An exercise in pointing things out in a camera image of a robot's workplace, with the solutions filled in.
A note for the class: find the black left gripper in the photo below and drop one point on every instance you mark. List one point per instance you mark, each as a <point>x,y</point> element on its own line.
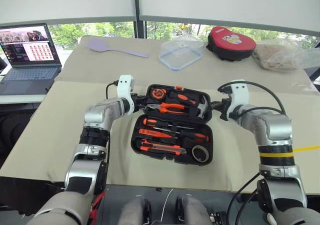
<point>138,101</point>

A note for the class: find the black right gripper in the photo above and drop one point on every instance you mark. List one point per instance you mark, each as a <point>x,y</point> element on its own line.
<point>225,108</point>

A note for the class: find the orange slim screwdriver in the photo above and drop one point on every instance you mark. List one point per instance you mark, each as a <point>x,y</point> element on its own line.
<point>150,132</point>

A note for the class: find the black plastic tool case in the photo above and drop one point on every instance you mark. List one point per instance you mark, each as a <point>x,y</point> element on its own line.
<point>135,145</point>

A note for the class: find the orange and black utility knife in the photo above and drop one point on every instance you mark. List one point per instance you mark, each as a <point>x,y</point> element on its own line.
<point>160,148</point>

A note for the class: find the roll of tape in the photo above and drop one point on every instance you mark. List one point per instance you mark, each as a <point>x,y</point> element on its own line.
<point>194,157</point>

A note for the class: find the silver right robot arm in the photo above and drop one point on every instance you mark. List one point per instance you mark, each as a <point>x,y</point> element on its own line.
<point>272,125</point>

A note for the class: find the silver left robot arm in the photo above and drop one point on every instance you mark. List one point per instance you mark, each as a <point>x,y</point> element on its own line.
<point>100,112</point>

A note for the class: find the red and black zip case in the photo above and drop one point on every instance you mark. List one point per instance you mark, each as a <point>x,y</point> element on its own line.
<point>232,41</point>

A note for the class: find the orange and black tape measure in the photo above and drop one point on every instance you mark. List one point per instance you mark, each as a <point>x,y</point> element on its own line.
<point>158,93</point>

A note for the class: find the clear plastic food container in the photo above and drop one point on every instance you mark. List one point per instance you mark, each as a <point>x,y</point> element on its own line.
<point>180,57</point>

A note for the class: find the purple plastic spatula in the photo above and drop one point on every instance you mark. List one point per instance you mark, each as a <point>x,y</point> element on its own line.
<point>97,45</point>

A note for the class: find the clear plastic bag brown contents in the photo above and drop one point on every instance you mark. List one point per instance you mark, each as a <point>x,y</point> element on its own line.
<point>272,55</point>

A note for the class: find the yellow floor tape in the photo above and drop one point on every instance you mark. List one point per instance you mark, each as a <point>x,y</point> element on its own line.
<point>307,148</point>

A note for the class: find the white roller blind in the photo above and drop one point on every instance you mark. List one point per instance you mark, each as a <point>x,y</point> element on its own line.
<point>225,2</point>
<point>62,2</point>

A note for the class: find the grey rounded shape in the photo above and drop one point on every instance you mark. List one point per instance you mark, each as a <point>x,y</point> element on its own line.
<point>192,210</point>
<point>132,210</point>

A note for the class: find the open grey laptop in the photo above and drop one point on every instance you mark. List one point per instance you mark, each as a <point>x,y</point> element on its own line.
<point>30,77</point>

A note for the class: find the white side desk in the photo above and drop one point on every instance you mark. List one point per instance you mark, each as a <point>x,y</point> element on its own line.
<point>20,98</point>

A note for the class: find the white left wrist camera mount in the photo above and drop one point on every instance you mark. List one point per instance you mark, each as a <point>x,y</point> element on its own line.
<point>125,85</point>

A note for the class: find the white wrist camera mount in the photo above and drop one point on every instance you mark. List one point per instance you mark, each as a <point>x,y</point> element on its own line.
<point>240,92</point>
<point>125,85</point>

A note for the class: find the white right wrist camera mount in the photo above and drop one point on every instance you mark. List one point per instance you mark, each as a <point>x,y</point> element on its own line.
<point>240,92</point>

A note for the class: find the dark window post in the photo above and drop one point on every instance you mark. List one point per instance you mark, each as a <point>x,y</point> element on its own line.
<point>140,30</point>

